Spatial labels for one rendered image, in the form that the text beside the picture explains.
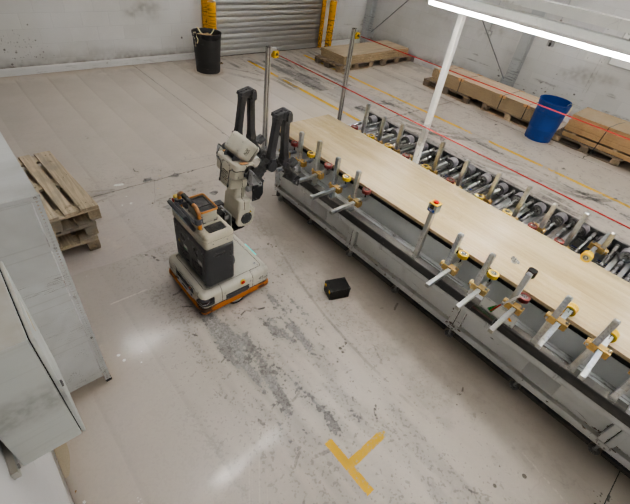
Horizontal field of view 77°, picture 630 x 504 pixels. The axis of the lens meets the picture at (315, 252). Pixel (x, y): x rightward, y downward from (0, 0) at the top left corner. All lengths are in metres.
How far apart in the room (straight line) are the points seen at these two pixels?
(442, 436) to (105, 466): 2.20
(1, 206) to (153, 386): 1.60
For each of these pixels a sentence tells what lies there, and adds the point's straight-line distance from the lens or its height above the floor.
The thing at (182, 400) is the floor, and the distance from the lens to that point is 3.08.
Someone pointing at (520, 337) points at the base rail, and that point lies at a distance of 3.04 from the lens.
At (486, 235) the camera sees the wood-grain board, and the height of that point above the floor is 0.90.
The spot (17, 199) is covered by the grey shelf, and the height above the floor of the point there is 1.55.
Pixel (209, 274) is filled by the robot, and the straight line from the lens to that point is 3.18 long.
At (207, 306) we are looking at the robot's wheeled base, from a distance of 3.36.
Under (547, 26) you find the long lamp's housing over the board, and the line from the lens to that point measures 2.81.
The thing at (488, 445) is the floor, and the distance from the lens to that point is 3.33.
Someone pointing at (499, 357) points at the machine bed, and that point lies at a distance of 3.60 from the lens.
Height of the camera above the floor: 2.68
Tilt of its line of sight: 41 degrees down
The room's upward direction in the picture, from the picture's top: 9 degrees clockwise
